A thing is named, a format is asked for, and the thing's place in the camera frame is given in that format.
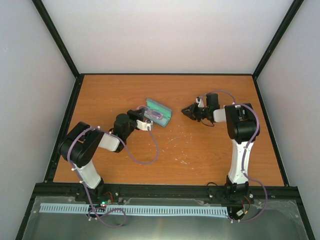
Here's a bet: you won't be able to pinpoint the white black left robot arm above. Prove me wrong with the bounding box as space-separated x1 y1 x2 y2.
58 109 153 202

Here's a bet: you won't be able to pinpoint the black mounting rail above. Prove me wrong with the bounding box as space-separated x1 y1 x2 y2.
33 182 300 203

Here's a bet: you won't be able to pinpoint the light blue cable duct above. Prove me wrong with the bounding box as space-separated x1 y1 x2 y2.
38 203 228 218

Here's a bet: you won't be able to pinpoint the light blue cleaning cloth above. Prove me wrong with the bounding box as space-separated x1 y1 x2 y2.
144 110 167 126

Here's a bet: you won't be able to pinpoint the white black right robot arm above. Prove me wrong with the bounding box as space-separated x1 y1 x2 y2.
181 91 260 202

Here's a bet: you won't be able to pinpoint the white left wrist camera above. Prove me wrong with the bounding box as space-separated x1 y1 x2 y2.
136 119 153 132

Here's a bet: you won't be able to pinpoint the metal front plate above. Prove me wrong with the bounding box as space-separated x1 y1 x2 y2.
22 197 308 240

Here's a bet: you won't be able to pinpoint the teal glasses case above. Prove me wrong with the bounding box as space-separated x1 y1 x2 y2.
144 98 173 127

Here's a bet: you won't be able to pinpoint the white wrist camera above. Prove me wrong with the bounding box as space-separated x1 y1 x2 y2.
195 96 204 108
136 119 153 132

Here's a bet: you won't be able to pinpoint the black enclosure frame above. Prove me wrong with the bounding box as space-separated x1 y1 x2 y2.
14 0 316 240

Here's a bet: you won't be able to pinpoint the pink transparent sunglasses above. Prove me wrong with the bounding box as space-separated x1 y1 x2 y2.
136 105 164 120

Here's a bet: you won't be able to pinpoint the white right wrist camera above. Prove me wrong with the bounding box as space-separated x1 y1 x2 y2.
195 96 204 108

